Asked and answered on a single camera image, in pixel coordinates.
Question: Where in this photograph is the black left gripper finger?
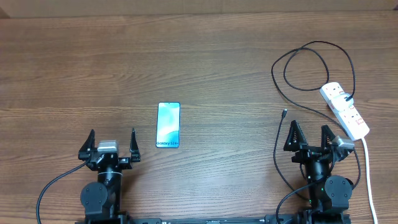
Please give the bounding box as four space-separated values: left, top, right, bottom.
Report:
129 128 139 154
79 129 95 153

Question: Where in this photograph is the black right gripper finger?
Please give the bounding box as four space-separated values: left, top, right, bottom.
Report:
321 125 335 148
284 120 308 152

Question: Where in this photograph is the Samsung Galaxy smartphone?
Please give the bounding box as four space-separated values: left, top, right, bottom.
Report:
155 102 180 148

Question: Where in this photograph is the black USB charging cable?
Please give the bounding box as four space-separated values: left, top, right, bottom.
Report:
271 40 362 201

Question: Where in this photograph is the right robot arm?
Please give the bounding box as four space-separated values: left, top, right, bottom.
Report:
284 120 354 223

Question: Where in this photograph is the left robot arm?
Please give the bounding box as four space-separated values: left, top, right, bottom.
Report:
78 129 141 224

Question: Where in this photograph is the white charger plug adapter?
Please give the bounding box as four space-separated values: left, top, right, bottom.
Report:
329 93 354 113

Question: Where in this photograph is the white power strip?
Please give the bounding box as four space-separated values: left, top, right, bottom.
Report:
320 82 370 141

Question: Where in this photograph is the white power strip cord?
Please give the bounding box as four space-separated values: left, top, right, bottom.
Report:
360 138 379 224

